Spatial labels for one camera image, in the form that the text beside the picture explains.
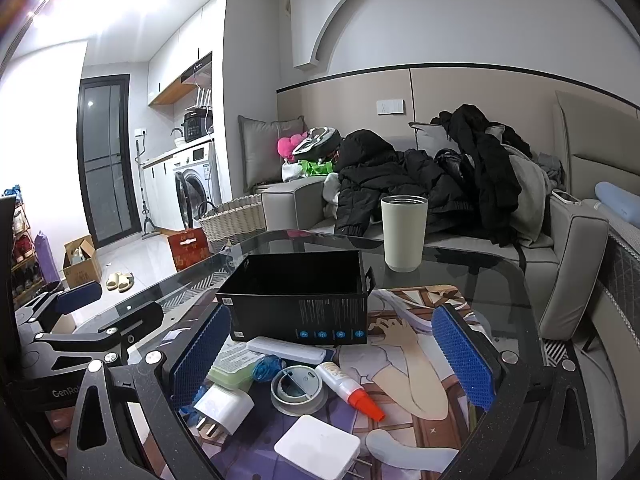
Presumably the white wall charger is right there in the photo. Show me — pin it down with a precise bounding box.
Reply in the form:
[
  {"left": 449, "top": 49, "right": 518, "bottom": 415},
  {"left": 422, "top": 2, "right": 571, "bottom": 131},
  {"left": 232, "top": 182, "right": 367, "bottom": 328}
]
[{"left": 194, "top": 385, "right": 255, "bottom": 440}]

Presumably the green soap box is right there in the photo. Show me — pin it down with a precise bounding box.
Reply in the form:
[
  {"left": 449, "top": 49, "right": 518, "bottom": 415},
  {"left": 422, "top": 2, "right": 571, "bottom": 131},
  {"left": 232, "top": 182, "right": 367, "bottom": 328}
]
[{"left": 206, "top": 336, "right": 264, "bottom": 392}]

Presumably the blue small bottle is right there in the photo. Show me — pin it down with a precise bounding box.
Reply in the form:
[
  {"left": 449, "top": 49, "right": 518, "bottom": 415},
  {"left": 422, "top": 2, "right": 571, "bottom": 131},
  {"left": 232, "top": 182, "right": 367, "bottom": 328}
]
[{"left": 252, "top": 354, "right": 286, "bottom": 384}]

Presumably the white power bank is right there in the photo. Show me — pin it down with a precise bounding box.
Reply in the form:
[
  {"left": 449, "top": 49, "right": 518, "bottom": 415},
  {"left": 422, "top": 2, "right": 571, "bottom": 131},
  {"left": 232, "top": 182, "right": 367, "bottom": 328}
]
[{"left": 246, "top": 337, "right": 326, "bottom": 365}]

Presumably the glue tube orange cap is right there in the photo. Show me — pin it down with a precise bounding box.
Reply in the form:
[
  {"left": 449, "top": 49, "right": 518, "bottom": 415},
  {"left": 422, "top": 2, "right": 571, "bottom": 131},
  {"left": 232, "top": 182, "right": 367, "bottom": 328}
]
[{"left": 316, "top": 362, "right": 385, "bottom": 422}]

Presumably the white square charger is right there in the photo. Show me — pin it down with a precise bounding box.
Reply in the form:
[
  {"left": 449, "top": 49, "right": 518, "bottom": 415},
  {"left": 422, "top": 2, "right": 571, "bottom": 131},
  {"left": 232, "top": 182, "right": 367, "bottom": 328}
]
[{"left": 273, "top": 415, "right": 361, "bottom": 480}]

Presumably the person's left hand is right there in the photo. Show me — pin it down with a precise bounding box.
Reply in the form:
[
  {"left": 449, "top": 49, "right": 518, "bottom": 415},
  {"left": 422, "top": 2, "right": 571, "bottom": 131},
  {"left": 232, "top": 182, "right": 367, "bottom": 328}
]
[{"left": 46, "top": 408, "right": 75, "bottom": 460}]

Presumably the shoe rack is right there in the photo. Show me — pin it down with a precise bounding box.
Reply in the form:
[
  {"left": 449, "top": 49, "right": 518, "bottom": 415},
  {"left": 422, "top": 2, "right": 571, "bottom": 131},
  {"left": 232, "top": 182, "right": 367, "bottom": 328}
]
[{"left": 2, "top": 184, "right": 44, "bottom": 310}]

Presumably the purple yoga mat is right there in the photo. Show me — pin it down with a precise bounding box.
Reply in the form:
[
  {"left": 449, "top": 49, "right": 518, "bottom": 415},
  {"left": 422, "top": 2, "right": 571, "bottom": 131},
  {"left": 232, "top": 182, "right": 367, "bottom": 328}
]
[{"left": 34, "top": 231, "right": 60, "bottom": 284}]

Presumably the pair of slippers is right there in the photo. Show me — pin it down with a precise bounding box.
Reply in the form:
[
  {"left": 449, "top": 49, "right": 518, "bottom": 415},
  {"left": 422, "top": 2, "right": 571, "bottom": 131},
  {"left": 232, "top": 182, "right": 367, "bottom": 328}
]
[{"left": 106, "top": 272, "right": 134, "bottom": 292}]

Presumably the cardboard box on floor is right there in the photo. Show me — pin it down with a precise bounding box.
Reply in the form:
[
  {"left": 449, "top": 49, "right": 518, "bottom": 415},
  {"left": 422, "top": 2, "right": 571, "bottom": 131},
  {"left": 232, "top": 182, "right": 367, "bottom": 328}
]
[{"left": 63, "top": 235, "right": 102, "bottom": 288}]

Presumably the red gift box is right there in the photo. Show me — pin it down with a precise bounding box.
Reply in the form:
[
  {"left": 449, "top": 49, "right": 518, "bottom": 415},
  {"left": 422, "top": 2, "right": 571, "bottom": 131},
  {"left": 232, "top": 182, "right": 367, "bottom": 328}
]
[{"left": 168, "top": 228, "right": 212, "bottom": 272}]

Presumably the anime printed desk mat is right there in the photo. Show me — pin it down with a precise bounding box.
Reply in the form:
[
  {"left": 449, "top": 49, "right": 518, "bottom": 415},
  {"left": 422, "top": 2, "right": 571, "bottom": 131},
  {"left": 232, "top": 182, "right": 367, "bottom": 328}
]
[{"left": 180, "top": 285, "right": 490, "bottom": 479}]

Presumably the wicker basket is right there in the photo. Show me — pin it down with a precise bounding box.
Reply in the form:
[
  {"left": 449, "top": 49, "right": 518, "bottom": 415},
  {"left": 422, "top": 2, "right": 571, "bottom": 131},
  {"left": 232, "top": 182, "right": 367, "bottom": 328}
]
[{"left": 200, "top": 194, "right": 266, "bottom": 243}]

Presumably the black glass door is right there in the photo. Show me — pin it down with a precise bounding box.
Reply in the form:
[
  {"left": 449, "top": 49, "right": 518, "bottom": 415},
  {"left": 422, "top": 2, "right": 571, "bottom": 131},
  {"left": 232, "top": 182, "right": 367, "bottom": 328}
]
[{"left": 76, "top": 74, "right": 141, "bottom": 248}]

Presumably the white washing machine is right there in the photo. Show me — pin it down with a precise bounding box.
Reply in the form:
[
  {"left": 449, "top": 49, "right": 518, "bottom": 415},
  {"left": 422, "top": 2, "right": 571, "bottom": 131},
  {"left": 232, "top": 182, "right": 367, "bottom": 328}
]
[{"left": 172, "top": 140, "right": 221, "bottom": 229}]

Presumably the grey sofa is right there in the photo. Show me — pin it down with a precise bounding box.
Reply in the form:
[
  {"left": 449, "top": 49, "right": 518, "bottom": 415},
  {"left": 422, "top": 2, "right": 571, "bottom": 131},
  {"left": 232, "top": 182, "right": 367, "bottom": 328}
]
[{"left": 252, "top": 90, "right": 640, "bottom": 480}]

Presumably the black cardboard box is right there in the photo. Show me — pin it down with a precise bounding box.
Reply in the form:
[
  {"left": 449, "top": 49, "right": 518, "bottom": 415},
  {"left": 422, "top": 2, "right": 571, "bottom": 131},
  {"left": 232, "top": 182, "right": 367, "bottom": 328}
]
[{"left": 217, "top": 250, "right": 375, "bottom": 346}]

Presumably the black microwave oven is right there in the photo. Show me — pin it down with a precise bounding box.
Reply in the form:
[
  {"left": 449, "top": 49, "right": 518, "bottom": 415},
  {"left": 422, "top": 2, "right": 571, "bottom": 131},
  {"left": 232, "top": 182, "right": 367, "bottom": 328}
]
[{"left": 182, "top": 106, "right": 213, "bottom": 143}]

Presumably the grey cushion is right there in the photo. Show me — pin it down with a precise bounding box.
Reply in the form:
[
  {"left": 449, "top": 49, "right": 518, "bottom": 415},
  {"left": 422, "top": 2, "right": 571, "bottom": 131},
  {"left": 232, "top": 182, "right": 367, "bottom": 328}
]
[{"left": 238, "top": 115, "right": 306, "bottom": 192}]

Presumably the light blue pillow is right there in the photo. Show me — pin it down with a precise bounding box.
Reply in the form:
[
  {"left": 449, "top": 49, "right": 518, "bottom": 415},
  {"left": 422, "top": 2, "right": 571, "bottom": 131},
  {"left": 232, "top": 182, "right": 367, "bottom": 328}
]
[{"left": 594, "top": 181, "right": 640, "bottom": 228}]

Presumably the cream tumbler cup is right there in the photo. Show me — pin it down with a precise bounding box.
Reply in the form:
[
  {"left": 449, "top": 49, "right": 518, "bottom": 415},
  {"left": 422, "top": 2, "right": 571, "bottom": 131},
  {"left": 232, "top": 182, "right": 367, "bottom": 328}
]
[{"left": 381, "top": 195, "right": 428, "bottom": 273}]

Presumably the black jacket pile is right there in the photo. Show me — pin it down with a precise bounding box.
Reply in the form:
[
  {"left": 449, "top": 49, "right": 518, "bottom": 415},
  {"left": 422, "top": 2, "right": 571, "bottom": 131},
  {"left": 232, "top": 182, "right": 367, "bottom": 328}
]
[{"left": 334, "top": 104, "right": 522, "bottom": 246}]

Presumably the pink plush toy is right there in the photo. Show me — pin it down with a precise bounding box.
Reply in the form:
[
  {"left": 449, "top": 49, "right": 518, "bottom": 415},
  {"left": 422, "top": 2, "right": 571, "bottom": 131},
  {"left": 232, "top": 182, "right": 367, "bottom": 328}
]
[{"left": 277, "top": 131, "right": 308, "bottom": 162}]

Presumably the grey black helmet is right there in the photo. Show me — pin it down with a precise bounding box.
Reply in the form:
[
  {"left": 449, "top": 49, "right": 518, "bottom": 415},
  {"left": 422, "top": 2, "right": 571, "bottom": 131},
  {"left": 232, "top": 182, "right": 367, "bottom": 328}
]
[{"left": 292, "top": 127, "right": 342, "bottom": 162}]

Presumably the white wall switch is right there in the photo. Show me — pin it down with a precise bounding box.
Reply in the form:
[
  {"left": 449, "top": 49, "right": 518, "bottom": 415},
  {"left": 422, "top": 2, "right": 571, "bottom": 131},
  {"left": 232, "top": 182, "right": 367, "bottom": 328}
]
[{"left": 376, "top": 99, "right": 406, "bottom": 116}]

